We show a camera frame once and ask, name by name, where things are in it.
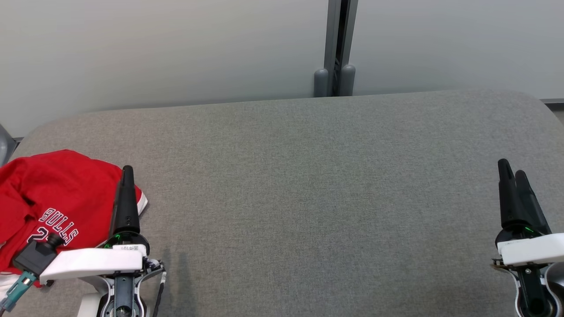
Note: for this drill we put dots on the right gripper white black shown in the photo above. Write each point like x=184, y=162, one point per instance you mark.
x=533, y=251

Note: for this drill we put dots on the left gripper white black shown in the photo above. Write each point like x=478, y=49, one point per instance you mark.
x=97, y=262

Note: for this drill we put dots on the red Bulls basketball jersey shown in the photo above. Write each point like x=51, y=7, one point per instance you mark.
x=57, y=185

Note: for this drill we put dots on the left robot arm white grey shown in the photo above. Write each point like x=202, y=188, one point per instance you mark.
x=123, y=297

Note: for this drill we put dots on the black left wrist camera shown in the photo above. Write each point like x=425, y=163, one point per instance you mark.
x=35, y=257

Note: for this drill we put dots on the grey metal frame leg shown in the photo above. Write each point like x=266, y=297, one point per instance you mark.
x=5, y=147

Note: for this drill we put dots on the grey partition post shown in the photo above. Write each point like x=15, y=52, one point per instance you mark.
x=335, y=44

